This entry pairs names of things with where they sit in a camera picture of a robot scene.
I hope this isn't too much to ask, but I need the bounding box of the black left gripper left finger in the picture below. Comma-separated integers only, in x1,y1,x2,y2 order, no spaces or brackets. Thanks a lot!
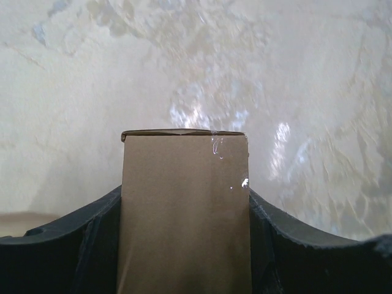
1,187,121,293

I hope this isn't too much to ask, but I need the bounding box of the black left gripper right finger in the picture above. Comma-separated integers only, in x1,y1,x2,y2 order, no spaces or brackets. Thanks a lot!
249,190,391,293

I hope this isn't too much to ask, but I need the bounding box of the small cardboard box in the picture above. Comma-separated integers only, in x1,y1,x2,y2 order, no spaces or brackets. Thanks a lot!
117,129,252,293

